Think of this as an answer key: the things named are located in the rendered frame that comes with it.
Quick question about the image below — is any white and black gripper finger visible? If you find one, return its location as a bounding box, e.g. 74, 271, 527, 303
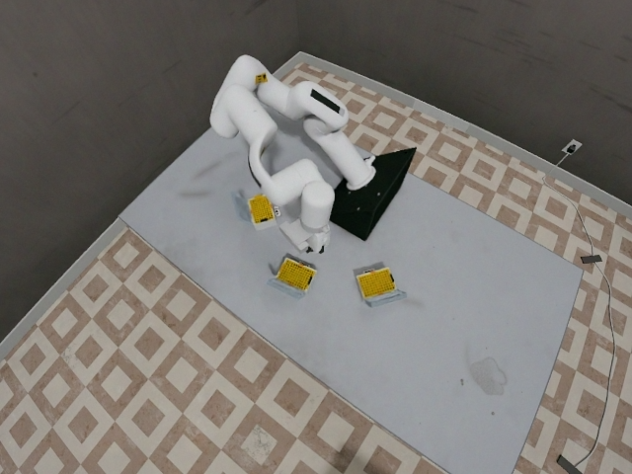
306, 246, 324, 255

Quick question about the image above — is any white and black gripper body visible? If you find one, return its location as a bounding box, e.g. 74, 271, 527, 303
305, 226, 330, 253

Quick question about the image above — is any yellow pipette tip rack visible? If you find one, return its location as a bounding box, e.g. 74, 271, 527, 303
249, 195, 274, 223
358, 269, 395, 298
277, 260, 314, 290

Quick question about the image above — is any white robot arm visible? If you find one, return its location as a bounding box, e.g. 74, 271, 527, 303
209, 55, 375, 255

